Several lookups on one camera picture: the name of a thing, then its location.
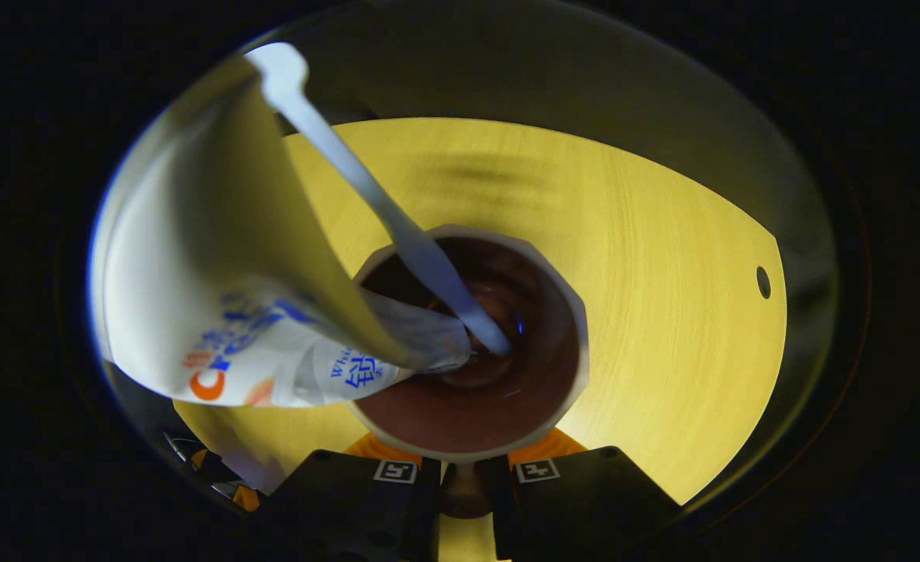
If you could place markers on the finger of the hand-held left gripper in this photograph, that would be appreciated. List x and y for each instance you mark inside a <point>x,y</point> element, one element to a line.
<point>202,464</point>

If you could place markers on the wooden desktop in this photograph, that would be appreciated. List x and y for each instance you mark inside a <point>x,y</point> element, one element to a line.
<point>662,312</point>

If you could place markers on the beige cup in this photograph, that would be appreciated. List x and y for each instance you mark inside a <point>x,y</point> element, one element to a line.
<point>499,406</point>

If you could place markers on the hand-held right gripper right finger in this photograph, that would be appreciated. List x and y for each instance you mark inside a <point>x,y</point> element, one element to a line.
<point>584,507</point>

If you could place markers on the white toothpaste tube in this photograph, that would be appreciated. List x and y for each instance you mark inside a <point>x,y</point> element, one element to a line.
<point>194,273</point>

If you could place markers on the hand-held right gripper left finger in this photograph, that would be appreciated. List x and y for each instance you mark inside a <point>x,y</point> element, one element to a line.
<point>350,507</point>

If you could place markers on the pale toothbrush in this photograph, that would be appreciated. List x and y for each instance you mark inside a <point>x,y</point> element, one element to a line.
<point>366,187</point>

